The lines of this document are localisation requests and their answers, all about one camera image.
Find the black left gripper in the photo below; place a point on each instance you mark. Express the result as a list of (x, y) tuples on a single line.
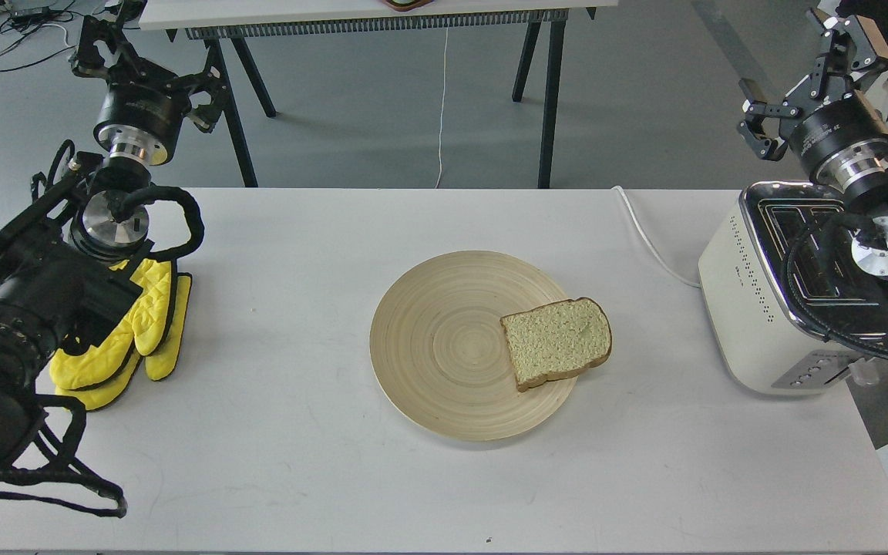
[(145, 105)]

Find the cream white toaster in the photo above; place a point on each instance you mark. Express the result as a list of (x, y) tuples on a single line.
[(766, 346)]

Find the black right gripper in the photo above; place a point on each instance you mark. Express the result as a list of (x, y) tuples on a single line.
[(837, 123)]

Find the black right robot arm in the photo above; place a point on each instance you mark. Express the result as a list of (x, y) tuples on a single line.
[(828, 243)]

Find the slice of bread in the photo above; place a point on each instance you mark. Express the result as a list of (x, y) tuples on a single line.
[(557, 341)]

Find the yellow oven mitt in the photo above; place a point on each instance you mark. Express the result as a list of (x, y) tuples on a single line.
[(149, 336)]

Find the round wooden plate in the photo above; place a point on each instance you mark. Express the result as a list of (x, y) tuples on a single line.
[(439, 352)]

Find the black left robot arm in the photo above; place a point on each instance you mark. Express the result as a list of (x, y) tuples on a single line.
[(67, 260)]

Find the background white table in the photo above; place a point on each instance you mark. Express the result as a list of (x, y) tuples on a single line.
[(217, 20)]

